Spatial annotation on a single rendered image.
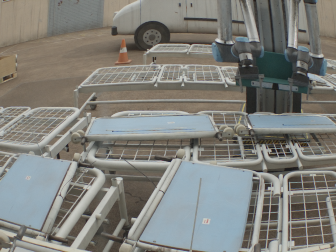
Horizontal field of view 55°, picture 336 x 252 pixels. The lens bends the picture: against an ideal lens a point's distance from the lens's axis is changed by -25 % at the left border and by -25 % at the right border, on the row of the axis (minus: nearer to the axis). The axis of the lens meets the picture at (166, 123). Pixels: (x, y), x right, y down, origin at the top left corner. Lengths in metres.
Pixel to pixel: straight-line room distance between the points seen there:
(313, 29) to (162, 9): 6.89
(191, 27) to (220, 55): 6.64
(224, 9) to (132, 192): 1.45
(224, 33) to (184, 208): 1.60
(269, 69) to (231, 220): 1.81
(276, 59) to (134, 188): 1.44
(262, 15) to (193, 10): 6.37
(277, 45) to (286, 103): 0.48
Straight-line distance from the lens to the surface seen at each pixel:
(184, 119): 2.49
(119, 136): 2.22
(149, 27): 9.29
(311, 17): 2.75
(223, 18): 2.76
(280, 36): 3.09
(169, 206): 1.47
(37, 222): 1.45
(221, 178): 1.72
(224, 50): 2.81
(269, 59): 3.02
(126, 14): 9.35
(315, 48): 2.80
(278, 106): 3.19
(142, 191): 2.85
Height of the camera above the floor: 1.31
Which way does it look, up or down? 18 degrees down
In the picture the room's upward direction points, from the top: 1 degrees counter-clockwise
